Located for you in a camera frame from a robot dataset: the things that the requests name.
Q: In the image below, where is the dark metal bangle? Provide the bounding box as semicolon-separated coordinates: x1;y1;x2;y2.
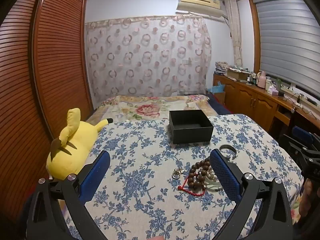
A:
219;144;237;161

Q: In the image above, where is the brown wooden bead bracelet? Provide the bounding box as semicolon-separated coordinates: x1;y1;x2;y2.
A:
187;157;212;190

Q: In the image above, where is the red cord bracelet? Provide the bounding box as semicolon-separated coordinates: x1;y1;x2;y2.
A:
177;175;207;197

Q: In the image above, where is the gold ring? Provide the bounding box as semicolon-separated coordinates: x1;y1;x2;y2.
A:
171;168;185;180

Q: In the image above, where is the black jewelry box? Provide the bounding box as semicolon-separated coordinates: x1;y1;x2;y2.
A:
169;109;214;144

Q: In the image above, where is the pale green jade bangle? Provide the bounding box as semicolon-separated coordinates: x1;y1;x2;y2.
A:
204;176;223;192

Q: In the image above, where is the person's right hand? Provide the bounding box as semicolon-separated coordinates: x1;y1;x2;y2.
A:
299;178;319;217

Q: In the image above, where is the wooden sideboard cabinet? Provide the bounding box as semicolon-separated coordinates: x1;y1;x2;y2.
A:
213;74;319;138

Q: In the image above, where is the pink tissue pack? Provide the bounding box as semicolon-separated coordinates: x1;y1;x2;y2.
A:
267;85;279;96

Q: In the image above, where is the pink thermos jug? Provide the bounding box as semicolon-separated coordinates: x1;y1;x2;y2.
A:
257;71;266;89

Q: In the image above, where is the yellow pikachu plush toy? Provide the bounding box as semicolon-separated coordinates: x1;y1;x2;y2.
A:
46;108;113;180

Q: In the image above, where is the cardboard box on cabinet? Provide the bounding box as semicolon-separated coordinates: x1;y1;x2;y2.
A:
227;68;250;81

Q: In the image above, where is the blue tissue paper bag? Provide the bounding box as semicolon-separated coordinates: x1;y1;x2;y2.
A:
207;81;225;94

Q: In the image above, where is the grey window blind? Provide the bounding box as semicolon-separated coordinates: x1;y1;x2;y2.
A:
253;0;319;94

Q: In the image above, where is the blue floral white blanket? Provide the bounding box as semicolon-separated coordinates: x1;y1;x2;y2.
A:
85;114;303;239

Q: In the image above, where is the pink floral bed cover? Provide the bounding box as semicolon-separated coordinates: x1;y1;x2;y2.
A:
87;94;217;125

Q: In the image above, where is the beige tied side curtain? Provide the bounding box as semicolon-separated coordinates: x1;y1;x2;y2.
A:
224;0;243;67

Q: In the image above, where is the wooden louvered wardrobe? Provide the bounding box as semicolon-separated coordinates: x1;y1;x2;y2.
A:
1;0;93;224

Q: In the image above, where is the circle patterned sheer curtain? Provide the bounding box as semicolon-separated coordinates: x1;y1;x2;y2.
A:
85;15;212;106

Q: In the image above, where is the cream wall air conditioner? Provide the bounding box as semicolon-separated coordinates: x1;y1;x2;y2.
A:
177;0;223;18

